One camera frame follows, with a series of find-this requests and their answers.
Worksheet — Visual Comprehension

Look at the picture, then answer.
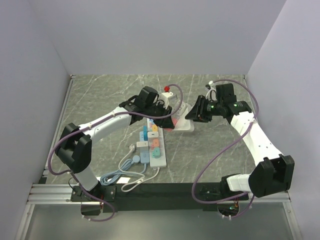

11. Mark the white power strip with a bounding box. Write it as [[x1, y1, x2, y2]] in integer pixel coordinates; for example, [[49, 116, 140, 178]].
[[147, 118, 167, 169]]

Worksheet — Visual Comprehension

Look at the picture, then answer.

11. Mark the white triangular socket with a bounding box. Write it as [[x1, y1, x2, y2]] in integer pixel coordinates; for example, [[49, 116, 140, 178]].
[[171, 109, 195, 132]]

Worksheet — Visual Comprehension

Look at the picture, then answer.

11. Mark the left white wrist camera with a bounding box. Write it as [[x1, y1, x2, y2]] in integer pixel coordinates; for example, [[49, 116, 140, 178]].
[[158, 86, 178, 109]]

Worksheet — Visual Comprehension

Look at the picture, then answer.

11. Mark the white adapter on blue strip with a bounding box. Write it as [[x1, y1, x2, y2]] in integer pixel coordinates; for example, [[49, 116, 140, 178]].
[[136, 141, 149, 148]]

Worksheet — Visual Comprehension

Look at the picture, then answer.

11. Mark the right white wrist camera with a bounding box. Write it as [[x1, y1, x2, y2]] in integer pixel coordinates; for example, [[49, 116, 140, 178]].
[[205, 80, 217, 101]]

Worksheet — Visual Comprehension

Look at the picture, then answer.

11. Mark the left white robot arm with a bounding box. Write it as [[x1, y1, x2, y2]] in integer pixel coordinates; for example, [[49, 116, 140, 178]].
[[54, 86, 175, 201]]

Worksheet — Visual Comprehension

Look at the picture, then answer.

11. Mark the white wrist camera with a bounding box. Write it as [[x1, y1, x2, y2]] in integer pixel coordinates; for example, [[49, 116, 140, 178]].
[[205, 80, 217, 101], [158, 86, 178, 109]]

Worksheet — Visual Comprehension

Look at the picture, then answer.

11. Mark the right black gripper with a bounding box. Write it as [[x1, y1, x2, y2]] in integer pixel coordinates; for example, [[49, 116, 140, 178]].
[[184, 95, 223, 123]]

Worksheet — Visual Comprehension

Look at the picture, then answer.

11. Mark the black base bar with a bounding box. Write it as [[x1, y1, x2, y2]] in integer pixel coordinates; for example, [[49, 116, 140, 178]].
[[69, 182, 251, 216]]

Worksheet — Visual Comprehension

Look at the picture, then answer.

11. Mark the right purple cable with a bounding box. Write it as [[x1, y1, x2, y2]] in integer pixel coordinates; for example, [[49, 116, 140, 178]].
[[191, 79, 260, 221]]

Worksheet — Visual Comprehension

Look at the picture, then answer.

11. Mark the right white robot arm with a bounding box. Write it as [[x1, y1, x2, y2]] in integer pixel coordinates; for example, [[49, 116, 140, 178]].
[[185, 81, 295, 204]]

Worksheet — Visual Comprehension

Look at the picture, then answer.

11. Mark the aluminium frame rail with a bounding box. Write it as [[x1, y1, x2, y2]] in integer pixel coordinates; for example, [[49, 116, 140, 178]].
[[26, 184, 82, 205]]

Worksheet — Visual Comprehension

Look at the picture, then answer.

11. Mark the pink square plug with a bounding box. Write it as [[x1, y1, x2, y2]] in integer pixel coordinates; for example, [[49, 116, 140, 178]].
[[165, 117, 178, 132]]

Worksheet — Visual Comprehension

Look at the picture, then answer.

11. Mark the yellow plug on strip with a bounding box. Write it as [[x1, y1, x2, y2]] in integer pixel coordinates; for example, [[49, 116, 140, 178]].
[[151, 124, 158, 132]]

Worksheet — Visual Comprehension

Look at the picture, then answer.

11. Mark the blue power cable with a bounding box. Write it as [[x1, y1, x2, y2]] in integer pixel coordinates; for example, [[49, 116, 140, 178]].
[[100, 155, 148, 186]]

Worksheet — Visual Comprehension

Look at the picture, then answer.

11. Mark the white square plug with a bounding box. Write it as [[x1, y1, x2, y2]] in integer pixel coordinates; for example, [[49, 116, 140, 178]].
[[174, 100, 188, 118]]

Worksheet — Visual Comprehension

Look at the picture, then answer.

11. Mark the coral plug on strip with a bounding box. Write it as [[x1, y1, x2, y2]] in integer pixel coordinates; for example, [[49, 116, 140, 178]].
[[151, 138, 160, 149]]

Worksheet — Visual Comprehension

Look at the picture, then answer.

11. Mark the teal plug on strip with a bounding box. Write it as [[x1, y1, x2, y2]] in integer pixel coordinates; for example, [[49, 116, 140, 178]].
[[151, 147, 161, 159]]

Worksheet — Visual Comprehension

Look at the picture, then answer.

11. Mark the white power cable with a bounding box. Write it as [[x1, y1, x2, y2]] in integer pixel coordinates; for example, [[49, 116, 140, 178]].
[[117, 144, 161, 193]]

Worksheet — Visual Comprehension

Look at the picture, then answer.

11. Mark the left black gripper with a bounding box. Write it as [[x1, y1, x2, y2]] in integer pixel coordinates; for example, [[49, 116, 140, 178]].
[[144, 101, 175, 129]]

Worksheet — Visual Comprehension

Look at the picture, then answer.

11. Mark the blue power strip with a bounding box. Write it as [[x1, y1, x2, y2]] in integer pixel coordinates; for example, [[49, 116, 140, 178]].
[[137, 131, 150, 164]]

